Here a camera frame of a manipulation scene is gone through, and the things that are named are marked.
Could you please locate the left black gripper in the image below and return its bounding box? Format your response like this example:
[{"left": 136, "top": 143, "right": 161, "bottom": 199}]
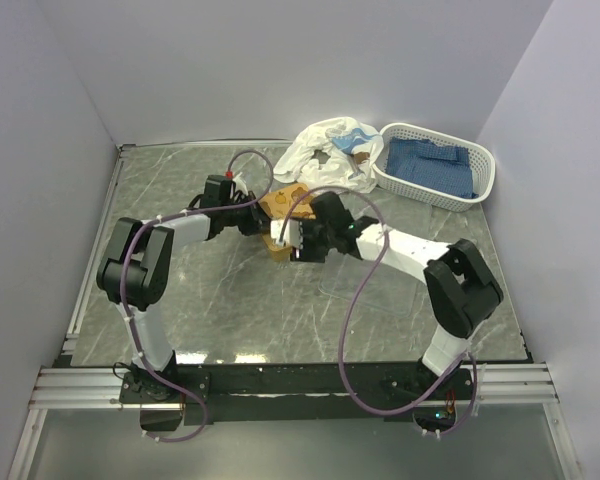
[{"left": 221, "top": 191, "right": 274, "bottom": 237}]

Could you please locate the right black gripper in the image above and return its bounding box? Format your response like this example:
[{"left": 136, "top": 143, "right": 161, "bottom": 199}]
[{"left": 291, "top": 215, "right": 336, "bottom": 264}]

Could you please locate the silver tin lid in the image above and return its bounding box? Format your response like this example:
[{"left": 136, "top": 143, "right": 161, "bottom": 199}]
[{"left": 259, "top": 183, "right": 315, "bottom": 220}]

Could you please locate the clear plastic tray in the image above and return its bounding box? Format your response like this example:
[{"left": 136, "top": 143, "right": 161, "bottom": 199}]
[{"left": 319, "top": 187, "right": 432, "bottom": 317}]

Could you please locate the gold cookie tin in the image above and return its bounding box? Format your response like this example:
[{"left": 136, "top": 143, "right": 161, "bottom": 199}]
[{"left": 261, "top": 234, "right": 292, "bottom": 262}]

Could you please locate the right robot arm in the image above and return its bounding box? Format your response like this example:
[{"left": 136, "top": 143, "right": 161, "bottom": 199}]
[{"left": 271, "top": 191, "right": 504, "bottom": 399}]

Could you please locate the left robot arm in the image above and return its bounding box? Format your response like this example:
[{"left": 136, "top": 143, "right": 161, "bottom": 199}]
[{"left": 96, "top": 172, "right": 270, "bottom": 402}]

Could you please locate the white crumpled shirt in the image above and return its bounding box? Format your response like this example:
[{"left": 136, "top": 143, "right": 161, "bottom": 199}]
[{"left": 274, "top": 117, "right": 384, "bottom": 193}]

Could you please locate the white laundry basket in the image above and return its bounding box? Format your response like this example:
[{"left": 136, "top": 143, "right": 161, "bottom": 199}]
[{"left": 372, "top": 122, "right": 496, "bottom": 212}]

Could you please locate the blue folded cloth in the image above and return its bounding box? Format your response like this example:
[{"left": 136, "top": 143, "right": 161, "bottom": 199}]
[{"left": 385, "top": 138, "right": 476, "bottom": 199}]

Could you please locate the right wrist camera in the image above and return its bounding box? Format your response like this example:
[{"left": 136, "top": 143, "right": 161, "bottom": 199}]
[{"left": 270, "top": 219, "right": 302, "bottom": 248}]

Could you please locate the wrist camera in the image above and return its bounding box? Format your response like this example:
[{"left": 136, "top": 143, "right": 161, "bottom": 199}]
[
  {"left": 270, "top": 219, "right": 302, "bottom": 248},
  {"left": 225, "top": 170, "right": 249, "bottom": 194}
]

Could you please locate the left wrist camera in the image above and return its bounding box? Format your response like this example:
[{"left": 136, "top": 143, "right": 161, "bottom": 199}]
[{"left": 225, "top": 170, "right": 249, "bottom": 194}]

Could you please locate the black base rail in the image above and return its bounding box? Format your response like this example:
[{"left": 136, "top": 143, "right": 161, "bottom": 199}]
[{"left": 119, "top": 362, "right": 475, "bottom": 432}]

